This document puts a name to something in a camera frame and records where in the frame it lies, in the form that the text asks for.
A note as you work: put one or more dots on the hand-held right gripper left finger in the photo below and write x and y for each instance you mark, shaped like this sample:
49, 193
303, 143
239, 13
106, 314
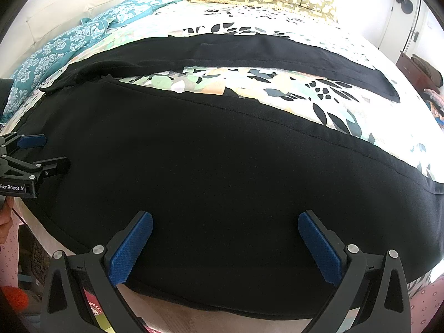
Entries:
131, 246

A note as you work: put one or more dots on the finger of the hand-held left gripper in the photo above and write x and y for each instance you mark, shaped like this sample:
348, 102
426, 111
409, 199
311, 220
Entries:
52, 166
33, 140

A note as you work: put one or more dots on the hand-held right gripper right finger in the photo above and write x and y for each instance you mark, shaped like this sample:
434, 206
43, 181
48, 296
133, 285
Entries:
319, 249

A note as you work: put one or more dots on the black pants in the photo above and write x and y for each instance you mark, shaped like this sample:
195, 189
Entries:
208, 180

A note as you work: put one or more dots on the person's left hand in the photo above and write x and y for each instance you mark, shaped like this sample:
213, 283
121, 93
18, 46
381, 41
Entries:
5, 227

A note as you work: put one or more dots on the pink dotted garment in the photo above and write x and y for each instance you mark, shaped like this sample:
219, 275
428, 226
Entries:
8, 260

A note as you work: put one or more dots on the teal damask pillow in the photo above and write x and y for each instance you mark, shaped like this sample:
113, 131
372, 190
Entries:
69, 41

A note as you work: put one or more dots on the orange fluffy object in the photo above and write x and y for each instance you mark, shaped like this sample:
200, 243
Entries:
17, 298

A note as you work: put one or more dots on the pale pink mattress side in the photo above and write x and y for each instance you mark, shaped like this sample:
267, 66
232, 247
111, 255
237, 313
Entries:
215, 321

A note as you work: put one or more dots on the beige padded headboard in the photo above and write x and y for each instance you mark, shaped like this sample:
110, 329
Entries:
69, 7

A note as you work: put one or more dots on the floral leaf print bedsheet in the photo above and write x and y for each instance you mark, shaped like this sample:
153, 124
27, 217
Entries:
277, 86

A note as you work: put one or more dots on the pile of colourful clothes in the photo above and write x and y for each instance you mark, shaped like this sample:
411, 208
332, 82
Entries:
435, 105

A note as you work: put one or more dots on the brown wooden cabinet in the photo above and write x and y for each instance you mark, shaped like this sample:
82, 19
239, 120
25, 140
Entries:
409, 73

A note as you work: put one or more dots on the brown cloth on cabinet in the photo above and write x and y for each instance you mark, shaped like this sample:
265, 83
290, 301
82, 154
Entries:
428, 69

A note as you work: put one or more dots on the white door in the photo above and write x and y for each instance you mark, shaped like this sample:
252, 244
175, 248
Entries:
402, 24

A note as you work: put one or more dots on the black items on wall hooks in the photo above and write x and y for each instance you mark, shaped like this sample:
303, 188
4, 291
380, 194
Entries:
404, 1

